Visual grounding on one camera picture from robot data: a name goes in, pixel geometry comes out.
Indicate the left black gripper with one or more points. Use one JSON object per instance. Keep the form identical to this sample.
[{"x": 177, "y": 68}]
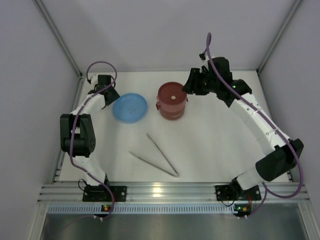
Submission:
[{"x": 111, "y": 95}]

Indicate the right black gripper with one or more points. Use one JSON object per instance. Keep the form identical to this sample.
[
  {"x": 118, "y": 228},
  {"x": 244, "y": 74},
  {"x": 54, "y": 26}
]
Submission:
[{"x": 194, "y": 81}]

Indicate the dark red lid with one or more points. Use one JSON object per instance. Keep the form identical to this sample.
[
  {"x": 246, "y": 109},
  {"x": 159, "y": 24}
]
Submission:
[{"x": 171, "y": 93}]

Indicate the pink lunch container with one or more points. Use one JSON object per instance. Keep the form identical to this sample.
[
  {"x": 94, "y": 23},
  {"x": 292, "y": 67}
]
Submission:
[{"x": 170, "y": 108}]

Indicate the dark red lunch container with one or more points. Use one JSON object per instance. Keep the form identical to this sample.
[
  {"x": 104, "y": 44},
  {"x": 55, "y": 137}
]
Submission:
[{"x": 172, "y": 115}]

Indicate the metal tongs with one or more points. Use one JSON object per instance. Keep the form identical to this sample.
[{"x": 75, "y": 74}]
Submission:
[{"x": 157, "y": 160}]

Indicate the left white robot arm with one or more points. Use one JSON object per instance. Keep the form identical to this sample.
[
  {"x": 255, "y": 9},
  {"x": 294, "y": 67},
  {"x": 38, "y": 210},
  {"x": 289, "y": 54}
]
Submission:
[{"x": 78, "y": 139}]

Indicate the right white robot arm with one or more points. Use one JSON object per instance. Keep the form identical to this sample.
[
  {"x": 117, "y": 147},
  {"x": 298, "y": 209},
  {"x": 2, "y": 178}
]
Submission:
[{"x": 281, "y": 153}]

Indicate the blue plate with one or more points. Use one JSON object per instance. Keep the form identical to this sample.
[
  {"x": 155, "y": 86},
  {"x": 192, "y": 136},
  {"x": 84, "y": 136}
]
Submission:
[{"x": 130, "y": 108}]

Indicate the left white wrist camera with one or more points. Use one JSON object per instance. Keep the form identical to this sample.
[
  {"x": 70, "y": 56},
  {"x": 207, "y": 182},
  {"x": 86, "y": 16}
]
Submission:
[{"x": 93, "y": 78}]

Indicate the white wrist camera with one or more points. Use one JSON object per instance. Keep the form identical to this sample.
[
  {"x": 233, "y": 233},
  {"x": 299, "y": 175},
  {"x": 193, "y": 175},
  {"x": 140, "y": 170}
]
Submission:
[
  {"x": 205, "y": 59},
  {"x": 93, "y": 78}
]

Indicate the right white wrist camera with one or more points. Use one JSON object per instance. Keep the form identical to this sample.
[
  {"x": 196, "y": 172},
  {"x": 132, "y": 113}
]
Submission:
[{"x": 205, "y": 59}]

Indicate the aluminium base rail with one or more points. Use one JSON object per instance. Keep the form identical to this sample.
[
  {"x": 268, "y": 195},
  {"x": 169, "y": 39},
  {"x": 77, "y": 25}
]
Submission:
[{"x": 162, "y": 198}]

